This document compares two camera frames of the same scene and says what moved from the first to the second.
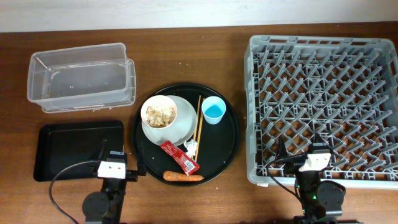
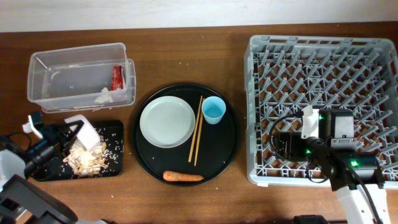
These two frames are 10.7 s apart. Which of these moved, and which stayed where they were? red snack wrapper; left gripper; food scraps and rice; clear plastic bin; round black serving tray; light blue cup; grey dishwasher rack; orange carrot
Moved: left gripper; red snack wrapper; food scraps and rice
Stayed: grey dishwasher rack; round black serving tray; light blue cup; clear plastic bin; orange carrot
